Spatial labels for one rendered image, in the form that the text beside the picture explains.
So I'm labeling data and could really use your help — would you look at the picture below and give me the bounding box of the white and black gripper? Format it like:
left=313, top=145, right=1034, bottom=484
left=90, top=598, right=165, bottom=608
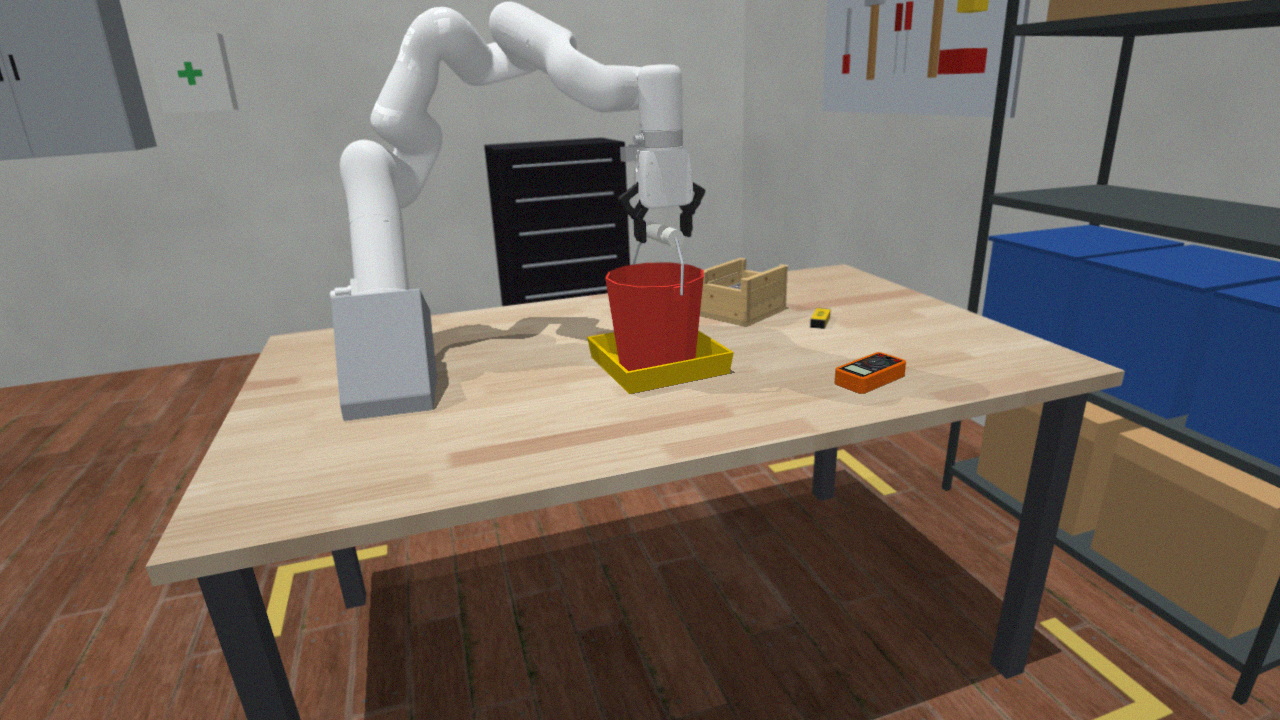
left=618, top=145, right=705, bottom=243

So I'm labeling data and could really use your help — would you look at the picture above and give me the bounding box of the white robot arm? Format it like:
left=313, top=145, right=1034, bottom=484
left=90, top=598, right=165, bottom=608
left=330, top=3, right=684, bottom=297

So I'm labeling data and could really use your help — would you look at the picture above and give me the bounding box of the wooden crate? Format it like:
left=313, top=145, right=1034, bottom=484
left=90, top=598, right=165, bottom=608
left=700, top=258, right=788, bottom=327

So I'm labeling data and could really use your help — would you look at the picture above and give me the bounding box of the orange digital multimeter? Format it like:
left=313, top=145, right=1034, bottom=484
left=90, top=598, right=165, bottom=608
left=835, top=352, right=906, bottom=395

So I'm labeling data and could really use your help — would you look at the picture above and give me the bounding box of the yellow square tray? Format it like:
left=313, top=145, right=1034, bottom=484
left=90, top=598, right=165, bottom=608
left=588, top=331, right=733, bottom=395

